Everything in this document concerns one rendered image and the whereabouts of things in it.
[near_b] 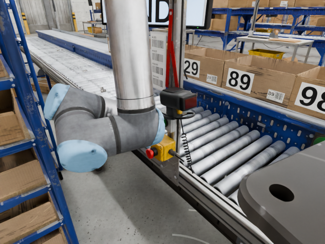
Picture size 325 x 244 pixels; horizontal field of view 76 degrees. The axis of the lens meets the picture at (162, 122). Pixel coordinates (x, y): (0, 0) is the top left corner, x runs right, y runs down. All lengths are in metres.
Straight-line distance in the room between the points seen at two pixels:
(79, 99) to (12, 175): 0.45
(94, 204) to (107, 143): 1.36
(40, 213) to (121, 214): 0.78
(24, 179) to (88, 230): 0.85
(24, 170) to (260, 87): 1.11
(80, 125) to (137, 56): 0.18
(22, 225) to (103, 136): 0.66
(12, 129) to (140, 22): 0.53
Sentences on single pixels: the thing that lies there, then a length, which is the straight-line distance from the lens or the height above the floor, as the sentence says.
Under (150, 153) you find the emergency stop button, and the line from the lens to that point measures 0.76.
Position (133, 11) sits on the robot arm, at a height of 1.30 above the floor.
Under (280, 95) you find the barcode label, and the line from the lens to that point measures 1.17.
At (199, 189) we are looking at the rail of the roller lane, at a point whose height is 0.74.
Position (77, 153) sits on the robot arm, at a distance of 0.43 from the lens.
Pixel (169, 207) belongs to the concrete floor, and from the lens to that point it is 1.69.
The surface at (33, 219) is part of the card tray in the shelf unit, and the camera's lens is 1.02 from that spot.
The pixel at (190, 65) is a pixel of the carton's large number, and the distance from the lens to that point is 1.49.
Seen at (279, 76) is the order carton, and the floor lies 1.03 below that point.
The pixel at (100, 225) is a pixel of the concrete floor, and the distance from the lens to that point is 1.66.
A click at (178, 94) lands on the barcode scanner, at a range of 0.61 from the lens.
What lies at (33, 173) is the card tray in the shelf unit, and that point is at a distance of 0.90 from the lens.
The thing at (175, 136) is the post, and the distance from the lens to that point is 0.80.
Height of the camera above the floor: 1.30
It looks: 28 degrees down
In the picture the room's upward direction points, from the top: straight up
